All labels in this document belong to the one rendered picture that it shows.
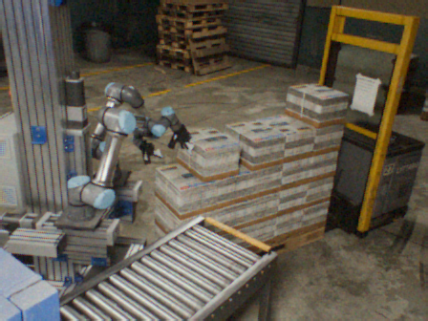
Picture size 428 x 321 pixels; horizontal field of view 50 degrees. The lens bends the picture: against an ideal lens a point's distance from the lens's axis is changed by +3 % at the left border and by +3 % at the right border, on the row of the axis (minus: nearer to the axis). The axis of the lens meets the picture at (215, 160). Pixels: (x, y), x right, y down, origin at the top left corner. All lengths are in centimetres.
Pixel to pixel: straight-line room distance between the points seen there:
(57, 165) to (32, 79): 49
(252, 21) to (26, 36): 857
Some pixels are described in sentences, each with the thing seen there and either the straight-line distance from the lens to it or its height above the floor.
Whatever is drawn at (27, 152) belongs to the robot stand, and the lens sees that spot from 275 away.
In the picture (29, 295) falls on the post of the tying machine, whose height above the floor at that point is 155.
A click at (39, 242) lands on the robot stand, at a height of 73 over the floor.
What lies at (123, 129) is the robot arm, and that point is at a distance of 239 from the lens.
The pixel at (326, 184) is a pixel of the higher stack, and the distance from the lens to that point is 377.
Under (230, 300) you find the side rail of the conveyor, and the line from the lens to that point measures 212.
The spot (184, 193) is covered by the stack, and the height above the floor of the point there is 80.
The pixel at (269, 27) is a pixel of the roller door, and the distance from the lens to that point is 1052.
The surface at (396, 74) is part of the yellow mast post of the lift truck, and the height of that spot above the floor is 145.
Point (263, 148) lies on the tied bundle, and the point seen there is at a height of 100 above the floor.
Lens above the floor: 219
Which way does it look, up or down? 25 degrees down
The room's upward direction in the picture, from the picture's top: 4 degrees clockwise
